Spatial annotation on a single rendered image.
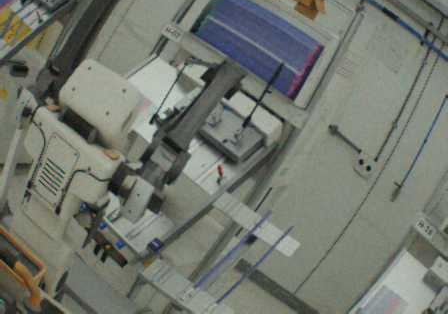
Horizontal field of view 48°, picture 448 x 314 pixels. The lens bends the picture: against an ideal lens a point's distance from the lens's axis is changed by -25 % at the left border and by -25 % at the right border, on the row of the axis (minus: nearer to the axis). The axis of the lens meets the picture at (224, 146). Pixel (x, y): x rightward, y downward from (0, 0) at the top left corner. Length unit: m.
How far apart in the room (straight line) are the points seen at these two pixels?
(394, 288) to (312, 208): 1.89
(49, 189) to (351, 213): 2.69
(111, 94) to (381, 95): 2.58
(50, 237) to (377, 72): 2.73
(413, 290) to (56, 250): 1.40
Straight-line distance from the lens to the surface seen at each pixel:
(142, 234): 2.27
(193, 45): 2.66
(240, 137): 2.41
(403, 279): 2.28
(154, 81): 2.69
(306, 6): 2.83
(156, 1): 4.70
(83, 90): 1.49
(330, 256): 3.99
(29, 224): 1.66
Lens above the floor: 1.78
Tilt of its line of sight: 16 degrees down
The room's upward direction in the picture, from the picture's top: 31 degrees clockwise
